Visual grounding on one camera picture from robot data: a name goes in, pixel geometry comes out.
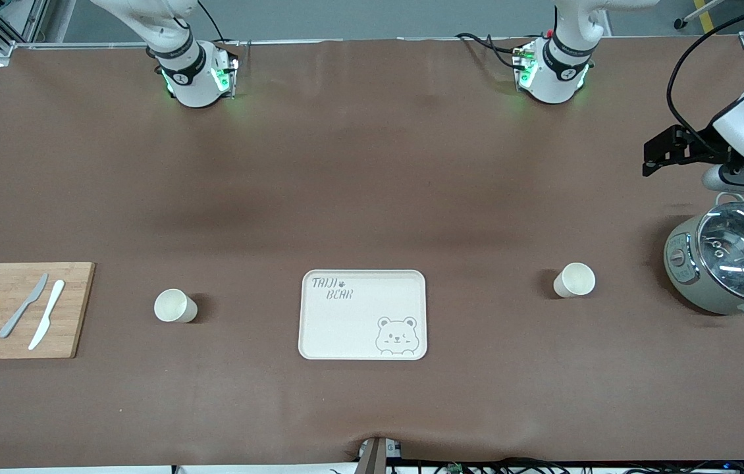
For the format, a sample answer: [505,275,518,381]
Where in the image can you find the white IKEA cup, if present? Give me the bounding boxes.
[553,262,597,299]
[153,288,199,324]

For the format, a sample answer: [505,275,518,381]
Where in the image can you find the white plastic knife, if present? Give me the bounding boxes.
[28,280,66,351]

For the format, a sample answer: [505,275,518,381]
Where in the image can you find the bamboo cutting board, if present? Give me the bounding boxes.
[0,262,95,359]

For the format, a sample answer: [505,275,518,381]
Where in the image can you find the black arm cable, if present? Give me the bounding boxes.
[666,3,744,153]
[198,0,226,43]

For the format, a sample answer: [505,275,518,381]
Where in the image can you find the brown table cover mat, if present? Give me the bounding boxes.
[0,36,744,469]

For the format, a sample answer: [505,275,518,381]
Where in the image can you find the black base cables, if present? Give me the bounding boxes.
[456,32,524,70]

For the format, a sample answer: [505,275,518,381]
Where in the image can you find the grey plastic knife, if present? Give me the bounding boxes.
[0,273,49,339]

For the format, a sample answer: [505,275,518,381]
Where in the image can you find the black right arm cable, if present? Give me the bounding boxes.
[198,0,226,43]

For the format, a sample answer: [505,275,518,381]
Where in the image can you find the black caster wheel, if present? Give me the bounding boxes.
[674,0,725,30]

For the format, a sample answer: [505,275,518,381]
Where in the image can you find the beige bear print tray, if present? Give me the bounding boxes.
[298,269,427,361]

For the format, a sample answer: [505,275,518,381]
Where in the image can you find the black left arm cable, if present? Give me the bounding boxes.
[666,3,744,153]

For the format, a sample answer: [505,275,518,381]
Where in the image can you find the grey-green electric pot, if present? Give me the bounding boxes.
[664,191,744,323]

